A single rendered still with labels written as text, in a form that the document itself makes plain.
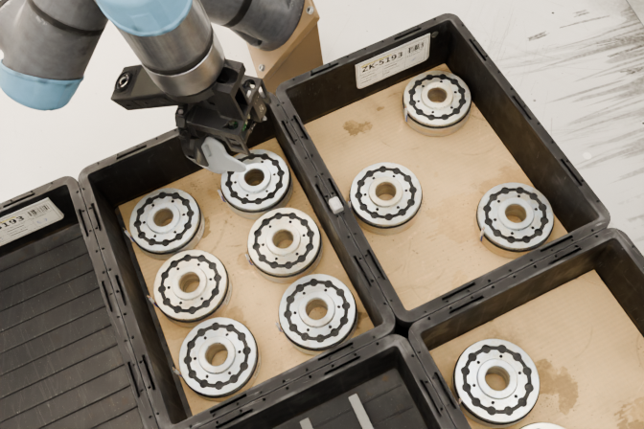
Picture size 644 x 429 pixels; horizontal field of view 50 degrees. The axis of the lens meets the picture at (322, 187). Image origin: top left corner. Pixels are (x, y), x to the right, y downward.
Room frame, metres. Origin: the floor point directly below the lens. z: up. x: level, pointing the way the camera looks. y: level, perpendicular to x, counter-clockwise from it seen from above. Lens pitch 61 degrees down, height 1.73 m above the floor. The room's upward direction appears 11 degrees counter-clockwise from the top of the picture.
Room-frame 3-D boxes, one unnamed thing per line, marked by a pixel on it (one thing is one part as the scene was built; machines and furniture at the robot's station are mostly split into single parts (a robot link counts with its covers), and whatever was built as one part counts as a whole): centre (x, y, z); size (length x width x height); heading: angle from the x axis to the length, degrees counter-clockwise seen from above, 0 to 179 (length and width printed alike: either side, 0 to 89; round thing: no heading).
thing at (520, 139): (0.47, -0.15, 0.87); 0.40 x 0.30 x 0.11; 15
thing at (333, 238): (0.39, 0.14, 0.87); 0.40 x 0.30 x 0.11; 15
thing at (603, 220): (0.47, -0.15, 0.92); 0.40 x 0.30 x 0.02; 15
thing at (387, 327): (0.39, 0.14, 0.92); 0.40 x 0.30 x 0.02; 15
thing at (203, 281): (0.37, 0.20, 0.86); 0.05 x 0.05 x 0.01
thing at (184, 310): (0.37, 0.20, 0.86); 0.10 x 0.10 x 0.01
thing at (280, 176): (0.52, 0.09, 0.86); 0.10 x 0.10 x 0.01
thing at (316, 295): (0.30, 0.04, 0.86); 0.05 x 0.05 x 0.01
